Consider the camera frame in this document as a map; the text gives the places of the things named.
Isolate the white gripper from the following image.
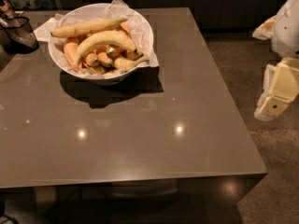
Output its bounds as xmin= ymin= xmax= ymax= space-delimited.
xmin=252 ymin=0 xmax=299 ymax=121

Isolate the curved yellow banana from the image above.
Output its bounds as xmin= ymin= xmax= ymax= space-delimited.
xmin=72 ymin=31 xmax=137 ymax=67

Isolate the small banana lower right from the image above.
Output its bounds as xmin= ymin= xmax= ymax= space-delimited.
xmin=114 ymin=55 xmax=148 ymax=72

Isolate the white bowl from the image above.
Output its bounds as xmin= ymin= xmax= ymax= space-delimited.
xmin=48 ymin=2 xmax=155 ymax=86

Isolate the long yellow banana top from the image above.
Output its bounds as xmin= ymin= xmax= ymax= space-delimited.
xmin=50 ymin=18 xmax=126 ymax=38

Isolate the orange fruit top right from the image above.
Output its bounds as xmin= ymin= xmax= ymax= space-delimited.
xmin=120 ymin=22 xmax=131 ymax=35

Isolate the white paper liner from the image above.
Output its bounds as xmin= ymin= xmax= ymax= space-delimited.
xmin=33 ymin=0 xmax=160 ymax=78

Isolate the orange carrot left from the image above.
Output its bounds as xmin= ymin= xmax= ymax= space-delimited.
xmin=64 ymin=37 xmax=78 ymax=65

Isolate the dark glass container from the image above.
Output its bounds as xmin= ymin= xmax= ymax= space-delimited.
xmin=0 ymin=17 xmax=39 ymax=54

